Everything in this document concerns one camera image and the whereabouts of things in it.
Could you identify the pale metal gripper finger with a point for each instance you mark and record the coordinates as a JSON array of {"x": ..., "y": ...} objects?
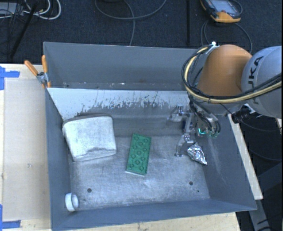
[
  {"x": 183, "y": 143},
  {"x": 178, "y": 113}
]

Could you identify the crumpled silver foil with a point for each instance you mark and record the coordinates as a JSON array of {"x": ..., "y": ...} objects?
[{"x": 197, "y": 153}]

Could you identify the dark green flat block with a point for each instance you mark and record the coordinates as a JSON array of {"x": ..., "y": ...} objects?
[{"x": 139, "y": 154}]

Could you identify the pale wood flat board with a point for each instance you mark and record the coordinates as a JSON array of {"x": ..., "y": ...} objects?
[{"x": 26, "y": 141}]

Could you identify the white rounded foam block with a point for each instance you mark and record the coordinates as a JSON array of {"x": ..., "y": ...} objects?
[{"x": 90, "y": 137}]

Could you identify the grey metal bin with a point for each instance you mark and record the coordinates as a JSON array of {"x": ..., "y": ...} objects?
[{"x": 131, "y": 191}]

